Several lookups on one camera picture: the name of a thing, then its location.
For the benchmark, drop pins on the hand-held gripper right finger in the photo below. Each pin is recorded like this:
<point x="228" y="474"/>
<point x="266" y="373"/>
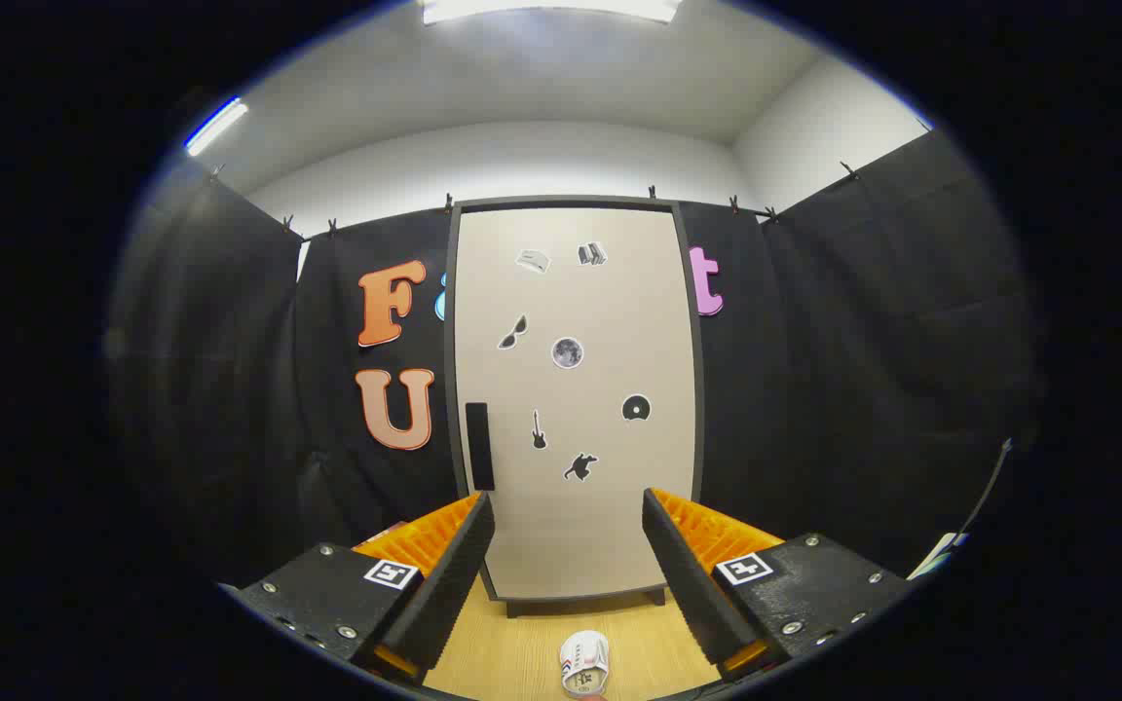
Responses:
<point x="688" y="584"/>

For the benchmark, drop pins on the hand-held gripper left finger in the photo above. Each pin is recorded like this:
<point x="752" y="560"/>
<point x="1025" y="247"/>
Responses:
<point x="454" y="584"/>

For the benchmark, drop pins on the white shoe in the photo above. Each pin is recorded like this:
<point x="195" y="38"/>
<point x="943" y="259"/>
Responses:
<point x="584" y="662"/>

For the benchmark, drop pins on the beige shoe cabinet door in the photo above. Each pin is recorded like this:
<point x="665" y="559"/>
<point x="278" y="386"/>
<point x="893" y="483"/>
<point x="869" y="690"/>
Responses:
<point x="571" y="292"/>

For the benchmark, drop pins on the grey shoe cabinet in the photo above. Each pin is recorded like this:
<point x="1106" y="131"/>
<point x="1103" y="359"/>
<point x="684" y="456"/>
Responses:
<point x="561" y="202"/>

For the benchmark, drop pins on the black backdrop cloth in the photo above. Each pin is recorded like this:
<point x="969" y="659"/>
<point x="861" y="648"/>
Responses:
<point x="814" y="389"/>

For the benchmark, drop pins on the narrow ceiling light strip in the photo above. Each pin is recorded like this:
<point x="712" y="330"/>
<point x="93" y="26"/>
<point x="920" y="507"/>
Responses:
<point x="215" y="127"/>

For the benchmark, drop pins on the wide ceiling light panel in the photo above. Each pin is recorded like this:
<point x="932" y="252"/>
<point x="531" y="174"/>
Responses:
<point x="551" y="8"/>

